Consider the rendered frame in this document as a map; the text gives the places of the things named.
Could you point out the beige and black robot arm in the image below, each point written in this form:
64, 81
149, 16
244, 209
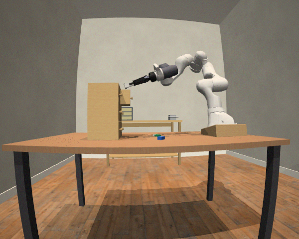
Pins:
211, 83

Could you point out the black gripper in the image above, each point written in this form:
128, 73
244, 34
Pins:
144, 79

